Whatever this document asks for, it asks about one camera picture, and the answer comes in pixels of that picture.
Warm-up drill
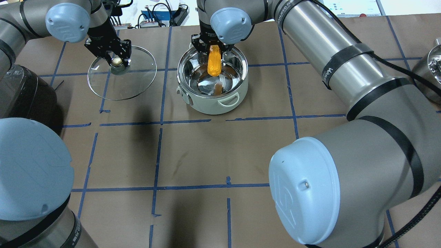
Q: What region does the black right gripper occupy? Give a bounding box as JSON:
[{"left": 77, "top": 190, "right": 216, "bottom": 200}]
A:
[{"left": 191, "top": 34, "right": 235, "bottom": 54}]

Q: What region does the glass pot lid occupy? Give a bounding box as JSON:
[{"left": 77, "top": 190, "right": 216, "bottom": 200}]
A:
[{"left": 87, "top": 45, "right": 157, "bottom": 101}]

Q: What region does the steel steamer basket pot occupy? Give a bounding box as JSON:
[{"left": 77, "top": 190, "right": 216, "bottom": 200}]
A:
[{"left": 412, "top": 45, "right": 441, "bottom": 106}]

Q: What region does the yellow corn cob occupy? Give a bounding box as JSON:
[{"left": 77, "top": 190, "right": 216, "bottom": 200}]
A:
[{"left": 207, "top": 44, "right": 222, "bottom": 77}]

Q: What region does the black rice cooker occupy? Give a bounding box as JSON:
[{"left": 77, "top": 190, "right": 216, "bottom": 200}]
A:
[{"left": 0, "top": 64, "right": 57, "bottom": 125}]

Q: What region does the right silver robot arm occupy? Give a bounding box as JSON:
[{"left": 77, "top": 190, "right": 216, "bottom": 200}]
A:
[{"left": 192, "top": 0, "right": 440, "bottom": 248}]

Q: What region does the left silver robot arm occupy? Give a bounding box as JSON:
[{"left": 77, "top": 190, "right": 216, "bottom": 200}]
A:
[{"left": 0, "top": 0, "right": 131, "bottom": 77}]

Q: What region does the pale green cooking pot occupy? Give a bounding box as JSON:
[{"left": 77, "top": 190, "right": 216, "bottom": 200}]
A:
[{"left": 176, "top": 45, "right": 249, "bottom": 115}]

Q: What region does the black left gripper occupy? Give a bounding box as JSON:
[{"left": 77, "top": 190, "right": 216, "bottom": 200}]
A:
[{"left": 84, "top": 24, "right": 131, "bottom": 68}]

